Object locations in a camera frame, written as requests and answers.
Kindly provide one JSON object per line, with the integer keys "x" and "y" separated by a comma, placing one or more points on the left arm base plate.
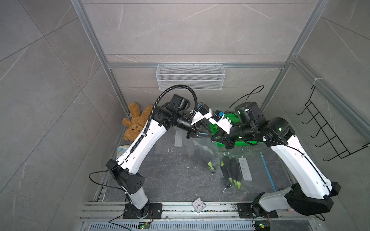
{"x": 152, "y": 210}

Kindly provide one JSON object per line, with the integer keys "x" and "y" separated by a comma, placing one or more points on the colourful tissue pack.
{"x": 121, "y": 150}

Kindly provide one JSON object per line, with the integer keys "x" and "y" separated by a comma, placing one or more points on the small white clock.
{"x": 198, "y": 205}

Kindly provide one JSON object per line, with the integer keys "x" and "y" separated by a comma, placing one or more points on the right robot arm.
{"x": 311, "y": 194}

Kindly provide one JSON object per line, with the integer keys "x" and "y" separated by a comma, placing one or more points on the clear zip-top bag blue zipper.
{"x": 243, "y": 173}

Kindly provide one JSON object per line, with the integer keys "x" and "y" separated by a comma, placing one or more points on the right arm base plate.
{"x": 249, "y": 210}

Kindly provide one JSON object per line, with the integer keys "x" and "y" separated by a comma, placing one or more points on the bagged eggplant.
{"x": 225, "y": 175}
{"x": 226, "y": 161}

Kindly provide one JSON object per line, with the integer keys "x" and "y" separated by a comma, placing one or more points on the white wire wall basket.
{"x": 196, "y": 76}

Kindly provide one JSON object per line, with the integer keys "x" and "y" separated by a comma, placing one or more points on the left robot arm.
{"x": 125, "y": 169}

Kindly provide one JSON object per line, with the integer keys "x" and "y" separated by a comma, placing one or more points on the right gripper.
{"x": 223, "y": 138}

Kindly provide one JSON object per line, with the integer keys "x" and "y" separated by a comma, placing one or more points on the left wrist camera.
{"x": 202, "y": 111}

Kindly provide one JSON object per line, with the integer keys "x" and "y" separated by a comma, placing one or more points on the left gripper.
{"x": 194, "y": 132}

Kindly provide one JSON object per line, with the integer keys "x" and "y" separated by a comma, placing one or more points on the black wall hook rack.
{"x": 326, "y": 129}

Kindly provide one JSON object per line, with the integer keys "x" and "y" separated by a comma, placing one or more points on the brown teddy bear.
{"x": 138, "y": 121}

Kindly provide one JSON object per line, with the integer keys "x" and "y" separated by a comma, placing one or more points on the dark eggplant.
{"x": 236, "y": 172}

